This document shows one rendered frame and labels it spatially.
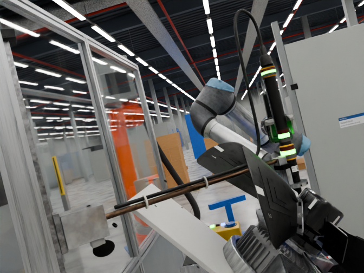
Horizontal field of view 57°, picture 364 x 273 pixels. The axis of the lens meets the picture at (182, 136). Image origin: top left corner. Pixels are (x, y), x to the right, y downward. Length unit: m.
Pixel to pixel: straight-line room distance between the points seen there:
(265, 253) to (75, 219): 0.48
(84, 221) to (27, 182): 0.14
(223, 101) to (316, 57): 1.62
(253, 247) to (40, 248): 0.53
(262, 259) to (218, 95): 0.74
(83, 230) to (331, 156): 2.44
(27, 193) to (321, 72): 2.54
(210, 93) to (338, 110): 1.69
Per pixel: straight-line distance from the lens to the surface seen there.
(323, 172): 2.96
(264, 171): 0.77
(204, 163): 1.01
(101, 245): 0.80
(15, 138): 0.74
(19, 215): 0.76
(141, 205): 0.82
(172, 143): 8.86
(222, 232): 1.43
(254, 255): 0.95
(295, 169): 1.06
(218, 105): 1.43
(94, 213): 0.76
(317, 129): 2.92
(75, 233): 0.76
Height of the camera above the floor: 1.49
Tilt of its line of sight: level
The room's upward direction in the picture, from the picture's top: 14 degrees counter-clockwise
